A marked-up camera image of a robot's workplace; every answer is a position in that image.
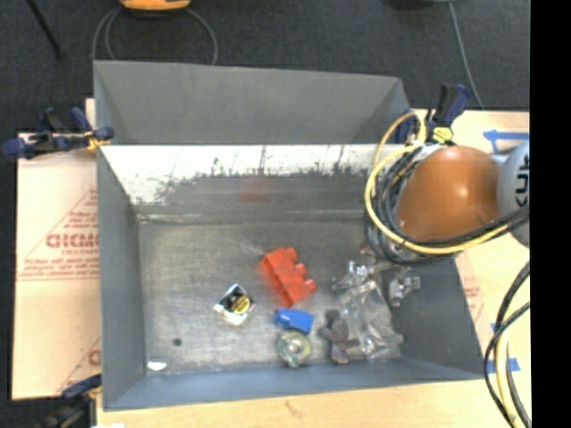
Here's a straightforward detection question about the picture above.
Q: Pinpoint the brown cardboard board red print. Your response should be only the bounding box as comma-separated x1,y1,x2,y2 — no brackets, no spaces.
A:
11,97,531,401

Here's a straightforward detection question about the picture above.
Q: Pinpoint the purple-brown toy figure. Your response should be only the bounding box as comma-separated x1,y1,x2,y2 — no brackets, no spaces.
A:
319,309,360,366

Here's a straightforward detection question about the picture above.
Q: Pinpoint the small blue toy brick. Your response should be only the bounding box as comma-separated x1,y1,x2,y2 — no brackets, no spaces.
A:
272,308,315,334

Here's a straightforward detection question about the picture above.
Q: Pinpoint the clear plastic packet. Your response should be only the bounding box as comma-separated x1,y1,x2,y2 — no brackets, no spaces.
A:
334,278,405,362

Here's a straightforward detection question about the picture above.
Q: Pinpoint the grey metal bin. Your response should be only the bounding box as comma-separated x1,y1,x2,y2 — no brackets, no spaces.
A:
92,60,486,412

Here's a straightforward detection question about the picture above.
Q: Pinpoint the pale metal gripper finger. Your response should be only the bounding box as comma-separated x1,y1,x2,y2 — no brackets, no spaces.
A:
331,259,381,292
386,273,422,309

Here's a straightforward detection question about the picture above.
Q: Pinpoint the white yellow black packet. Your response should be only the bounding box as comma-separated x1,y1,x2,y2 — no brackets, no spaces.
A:
212,283,256,327

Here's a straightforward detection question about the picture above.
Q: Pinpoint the orange-red toy brick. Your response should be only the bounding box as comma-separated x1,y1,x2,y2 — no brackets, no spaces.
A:
260,246,319,310

